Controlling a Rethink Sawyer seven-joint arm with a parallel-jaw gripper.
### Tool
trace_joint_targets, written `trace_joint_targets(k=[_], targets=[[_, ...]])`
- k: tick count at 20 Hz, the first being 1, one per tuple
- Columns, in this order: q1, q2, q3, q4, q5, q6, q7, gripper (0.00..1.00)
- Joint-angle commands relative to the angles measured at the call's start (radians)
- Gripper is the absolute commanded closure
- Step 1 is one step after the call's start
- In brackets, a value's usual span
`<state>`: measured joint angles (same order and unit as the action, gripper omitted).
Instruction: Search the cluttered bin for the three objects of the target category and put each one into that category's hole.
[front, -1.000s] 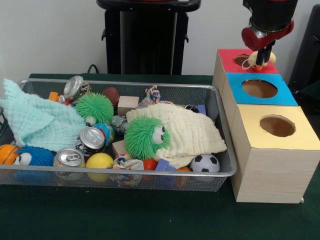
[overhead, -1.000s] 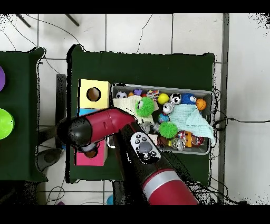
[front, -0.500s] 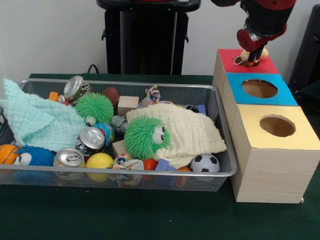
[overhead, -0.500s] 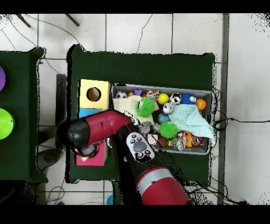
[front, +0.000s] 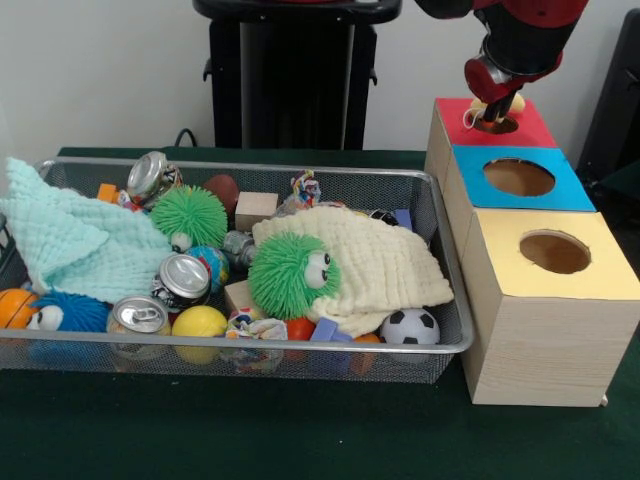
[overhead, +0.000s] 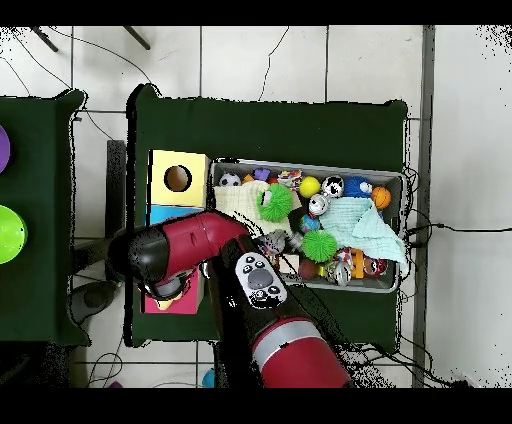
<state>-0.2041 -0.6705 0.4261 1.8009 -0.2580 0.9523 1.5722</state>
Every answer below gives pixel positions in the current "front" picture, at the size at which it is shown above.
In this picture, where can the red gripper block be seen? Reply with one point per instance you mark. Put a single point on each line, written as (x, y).
(477, 80)

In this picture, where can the yellow rubber duck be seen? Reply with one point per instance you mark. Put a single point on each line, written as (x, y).
(519, 103)

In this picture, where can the cream waffle cloth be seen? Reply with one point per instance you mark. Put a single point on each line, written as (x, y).
(385, 265)

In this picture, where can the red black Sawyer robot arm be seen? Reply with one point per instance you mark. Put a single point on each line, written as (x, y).
(525, 35)

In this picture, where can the wooden box with three holes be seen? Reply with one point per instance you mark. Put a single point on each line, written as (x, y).
(545, 350)

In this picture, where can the shallow silver mesh bin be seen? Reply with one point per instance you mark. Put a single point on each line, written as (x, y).
(75, 357)

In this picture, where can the black upright panel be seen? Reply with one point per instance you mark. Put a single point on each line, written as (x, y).
(615, 100)

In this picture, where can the side table with green cloth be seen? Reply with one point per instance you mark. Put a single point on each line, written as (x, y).
(622, 185)

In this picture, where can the small soccer ball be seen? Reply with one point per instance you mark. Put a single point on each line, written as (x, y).
(410, 327)

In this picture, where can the green puffer ball, big eyes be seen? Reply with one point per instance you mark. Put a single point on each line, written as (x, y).
(285, 280)

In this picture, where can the crushed black white can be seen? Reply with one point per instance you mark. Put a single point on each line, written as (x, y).
(182, 280)

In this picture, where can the yellow foam ball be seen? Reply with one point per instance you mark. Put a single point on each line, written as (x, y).
(199, 321)

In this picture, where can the dark green table cloth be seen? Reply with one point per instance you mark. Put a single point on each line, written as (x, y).
(300, 435)

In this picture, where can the crushed pale can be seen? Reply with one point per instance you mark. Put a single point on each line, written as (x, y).
(137, 316)

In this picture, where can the mint green waffle cloth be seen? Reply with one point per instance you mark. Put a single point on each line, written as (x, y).
(75, 240)

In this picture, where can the blue puffer ball with eyes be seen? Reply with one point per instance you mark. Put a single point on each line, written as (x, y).
(80, 310)

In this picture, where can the orange basketball toy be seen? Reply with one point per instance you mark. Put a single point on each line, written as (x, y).
(15, 307)

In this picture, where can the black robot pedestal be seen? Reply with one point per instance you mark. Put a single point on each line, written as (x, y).
(300, 90)

